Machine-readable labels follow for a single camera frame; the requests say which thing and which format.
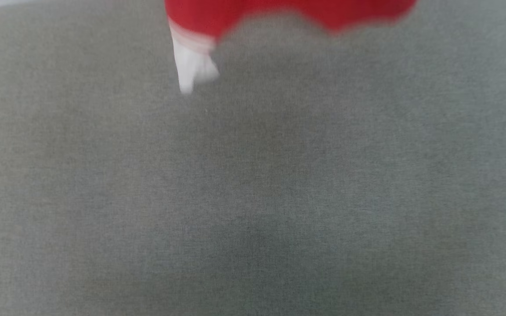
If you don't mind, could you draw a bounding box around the red basketball jersey garment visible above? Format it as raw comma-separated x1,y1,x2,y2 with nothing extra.
164,0,419,95

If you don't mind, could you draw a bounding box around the grey fabric sofa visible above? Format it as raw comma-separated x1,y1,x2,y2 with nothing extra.
0,0,506,316

